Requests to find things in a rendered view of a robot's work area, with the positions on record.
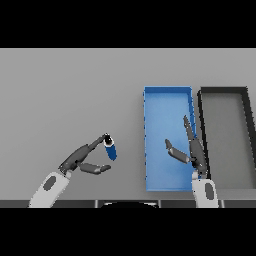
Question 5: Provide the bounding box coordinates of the dark grey bin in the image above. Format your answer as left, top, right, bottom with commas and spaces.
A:
197, 86, 256, 192

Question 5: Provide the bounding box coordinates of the blue pipe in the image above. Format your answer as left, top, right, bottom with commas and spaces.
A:
103, 133, 118, 162

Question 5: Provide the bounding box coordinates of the blue bin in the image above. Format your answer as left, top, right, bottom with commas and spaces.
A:
142, 85, 204, 193

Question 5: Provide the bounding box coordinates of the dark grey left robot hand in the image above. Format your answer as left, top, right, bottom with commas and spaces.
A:
58, 133, 112, 177

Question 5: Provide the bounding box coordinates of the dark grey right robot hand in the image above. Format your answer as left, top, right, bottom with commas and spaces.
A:
164, 114, 209, 178

